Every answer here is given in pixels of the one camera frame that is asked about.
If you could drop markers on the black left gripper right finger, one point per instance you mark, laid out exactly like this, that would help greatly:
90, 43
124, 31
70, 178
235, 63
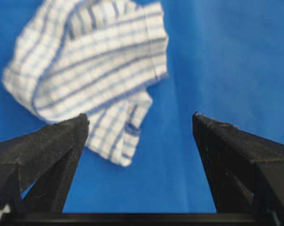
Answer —
245, 172

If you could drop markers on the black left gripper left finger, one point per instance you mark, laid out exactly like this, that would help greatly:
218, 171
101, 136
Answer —
37, 169

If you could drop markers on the blue white striped towel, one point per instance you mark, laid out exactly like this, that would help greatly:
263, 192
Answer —
96, 57

